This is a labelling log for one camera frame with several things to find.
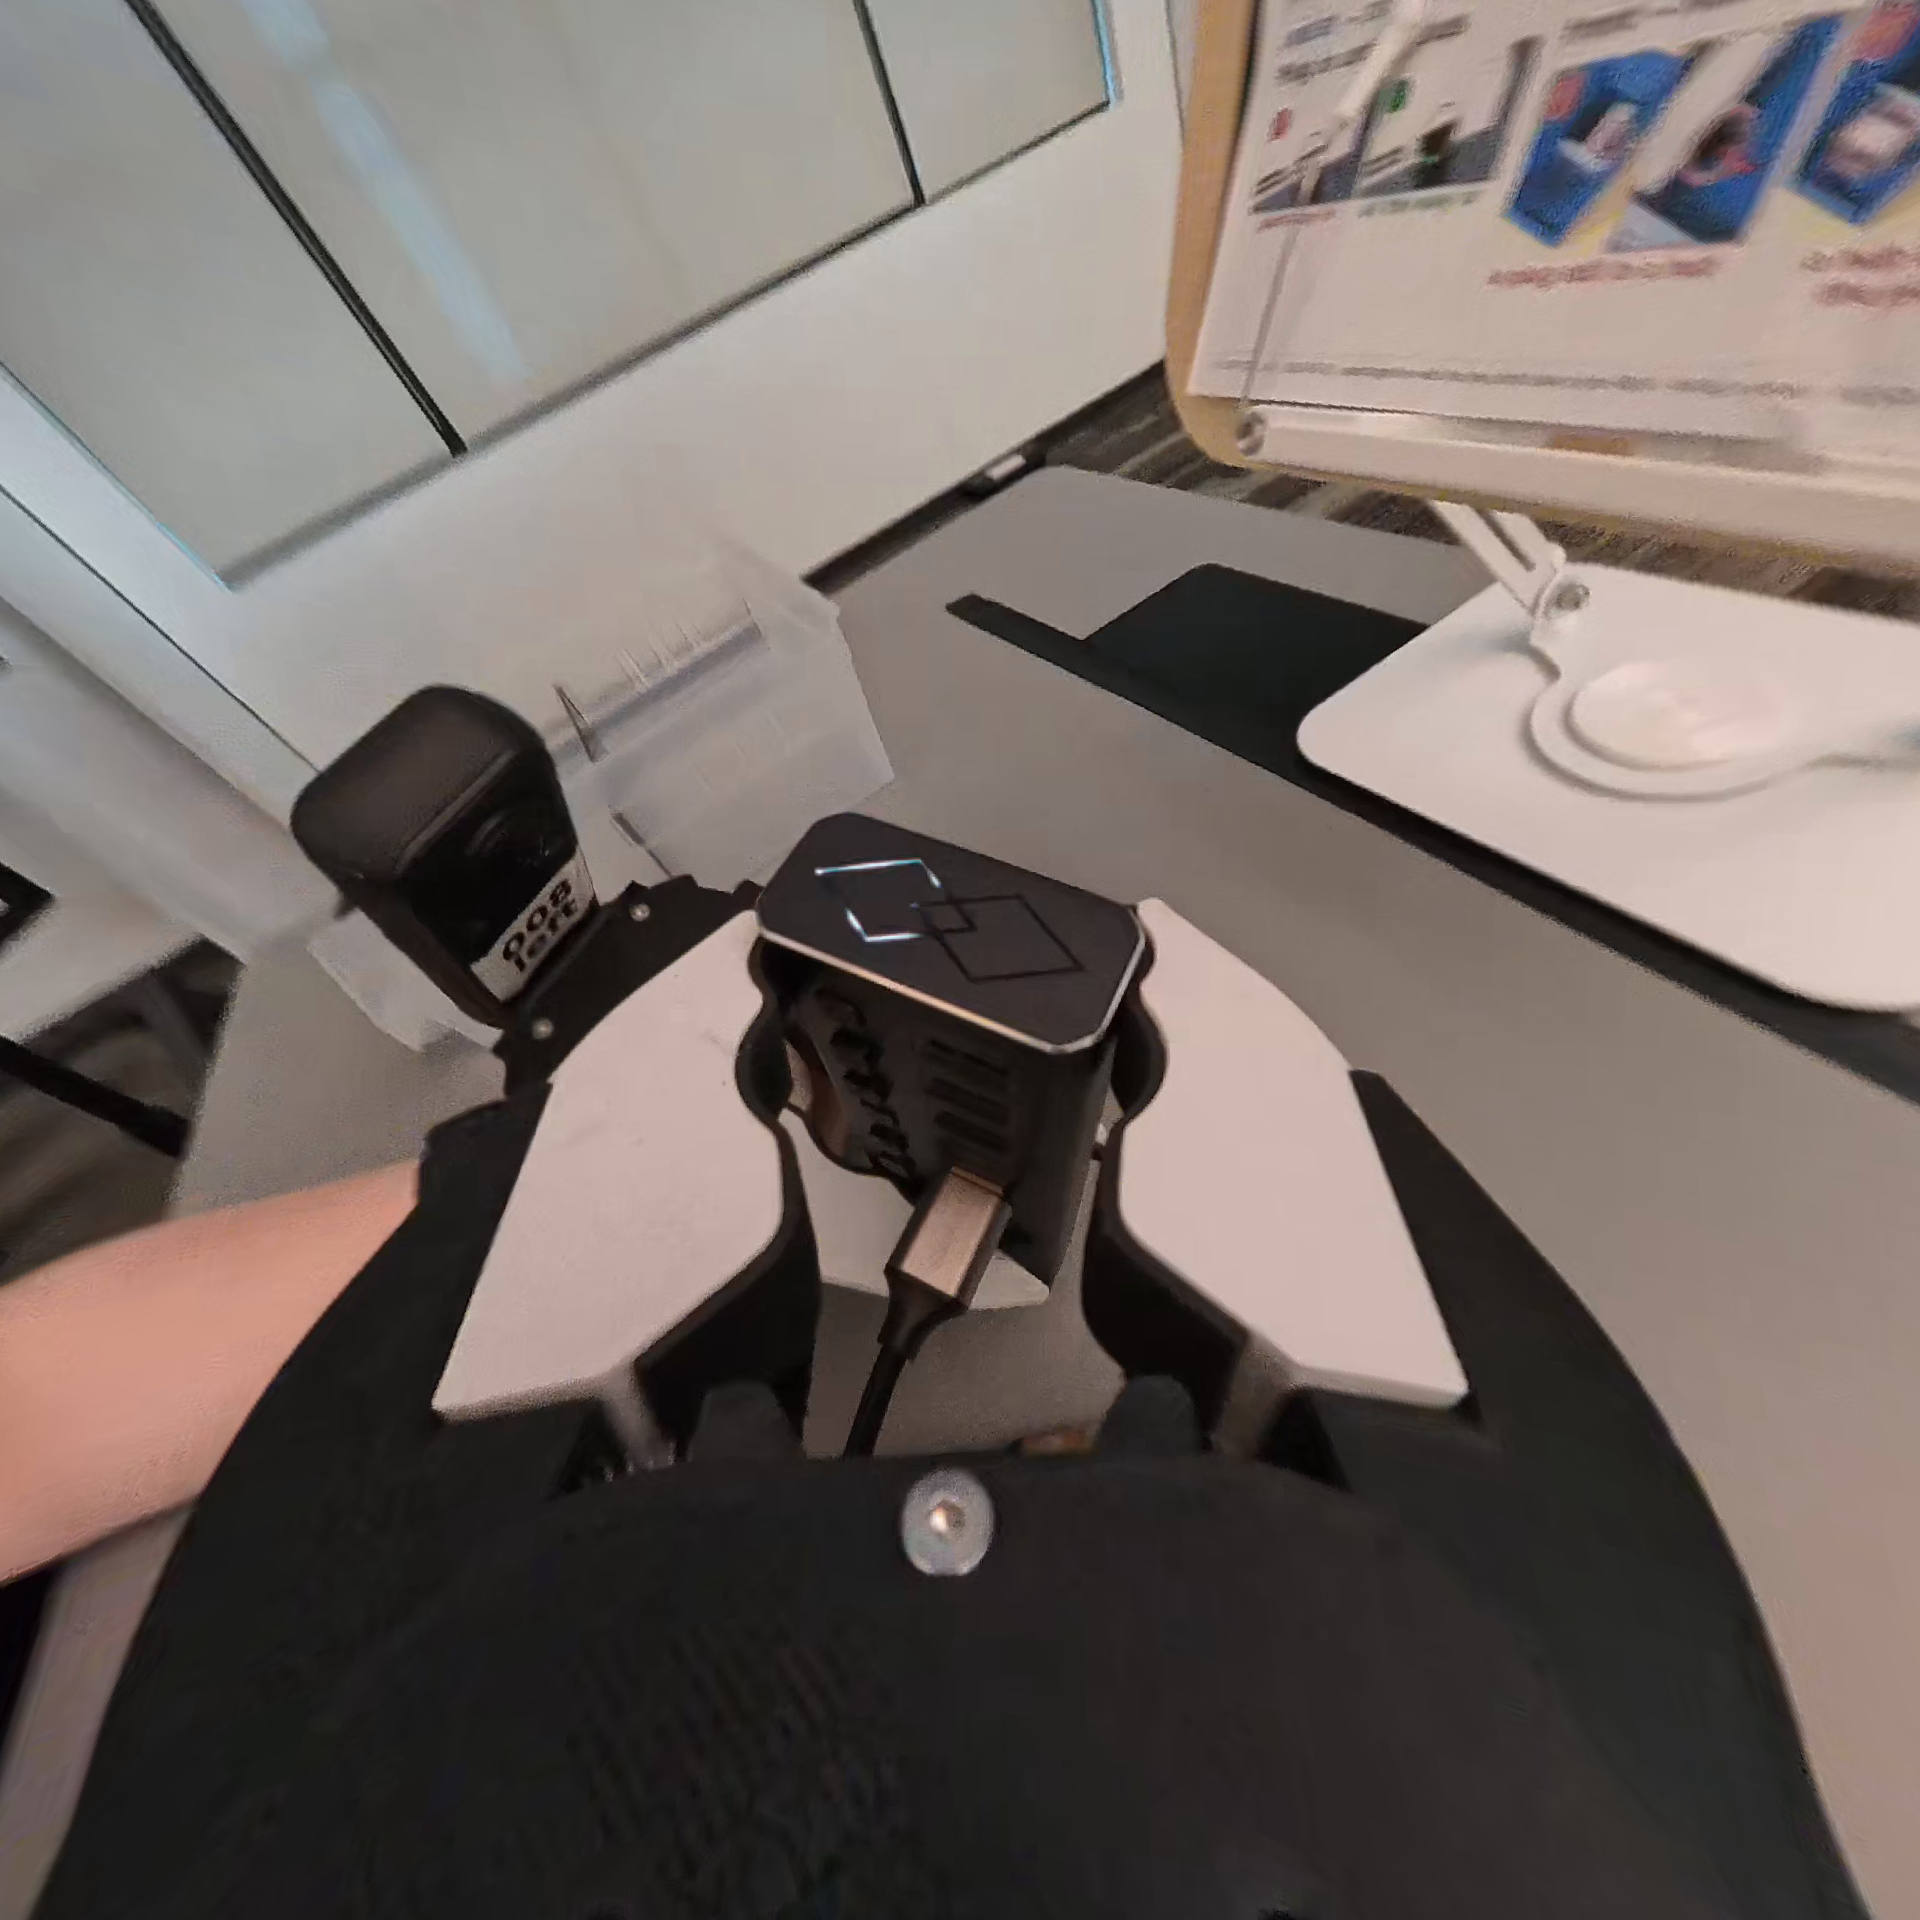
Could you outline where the black easel stand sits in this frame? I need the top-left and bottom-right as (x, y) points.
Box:
(0, 1030), (193, 1162)

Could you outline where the wooden instruction sheet board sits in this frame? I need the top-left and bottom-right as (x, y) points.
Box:
(1168, 0), (1920, 569)

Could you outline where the clear plastic bin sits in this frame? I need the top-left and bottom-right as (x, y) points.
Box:
(305, 563), (895, 1052)

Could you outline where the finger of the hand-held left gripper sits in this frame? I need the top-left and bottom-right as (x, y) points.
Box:
(815, 1177), (1055, 1317)

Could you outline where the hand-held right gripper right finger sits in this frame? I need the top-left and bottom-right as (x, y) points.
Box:
(1084, 896), (1471, 1450)

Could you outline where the black usb hub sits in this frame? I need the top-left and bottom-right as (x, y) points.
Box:
(749, 813), (1151, 1299)

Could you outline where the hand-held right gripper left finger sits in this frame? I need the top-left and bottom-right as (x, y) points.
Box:
(431, 908), (825, 1442)

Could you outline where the black usb cable grey plug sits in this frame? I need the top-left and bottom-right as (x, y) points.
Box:
(838, 1169), (1021, 1461)

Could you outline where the person's left forearm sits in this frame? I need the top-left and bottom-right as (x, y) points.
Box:
(0, 1162), (434, 1587)

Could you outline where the white board stand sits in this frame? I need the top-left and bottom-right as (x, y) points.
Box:
(1296, 504), (1920, 1010)

